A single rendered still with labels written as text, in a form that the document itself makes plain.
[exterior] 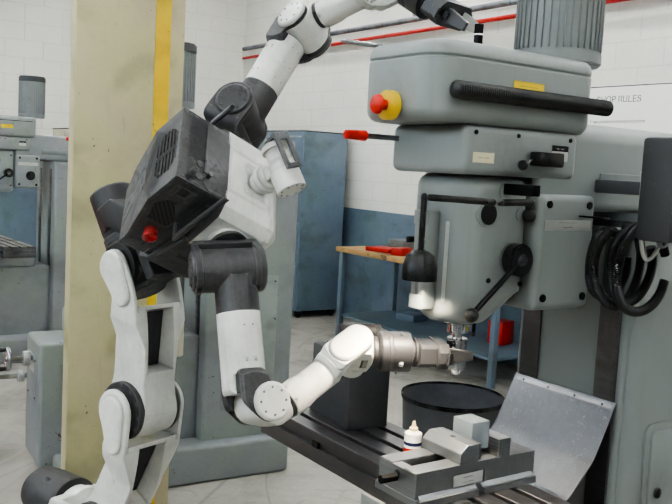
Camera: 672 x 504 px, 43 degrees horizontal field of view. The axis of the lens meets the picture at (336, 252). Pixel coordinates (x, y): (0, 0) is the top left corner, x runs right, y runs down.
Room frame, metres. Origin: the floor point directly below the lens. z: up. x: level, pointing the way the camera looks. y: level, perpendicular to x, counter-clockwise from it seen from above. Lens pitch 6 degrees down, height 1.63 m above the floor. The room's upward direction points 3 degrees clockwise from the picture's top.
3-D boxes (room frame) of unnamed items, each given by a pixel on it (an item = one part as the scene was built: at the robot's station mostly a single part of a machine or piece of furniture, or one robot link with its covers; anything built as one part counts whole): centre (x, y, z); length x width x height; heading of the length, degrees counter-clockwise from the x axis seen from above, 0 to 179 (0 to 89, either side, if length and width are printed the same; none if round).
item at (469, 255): (1.89, -0.28, 1.47); 0.21 x 0.19 x 0.32; 35
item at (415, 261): (1.73, -0.17, 1.44); 0.07 x 0.07 x 0.06
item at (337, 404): (2.27, -0.05, 1.06); 0.22 x 0.12 x 0.20; 28
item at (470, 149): (1.91, -0.32, 1.68); 0.34 x 0.24 x 0.10; 125
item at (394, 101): (1.75, -0.09, 1.76); 0.06 x 0.02 x 0.06; 35
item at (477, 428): (1.83, -0.32, 1.07); 0.06 x 0.05 x 0.06; 35
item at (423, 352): (1.87, -0.19, 1.23); 0.13 x 0.12 x 0.10; 10
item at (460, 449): (1.80, -0.27, 1.05); 0.12 x 0.06 x 0.04; 35
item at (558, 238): (1.99, -0.44, 1.47); 0.24 x 0.19 x 0.26; 35
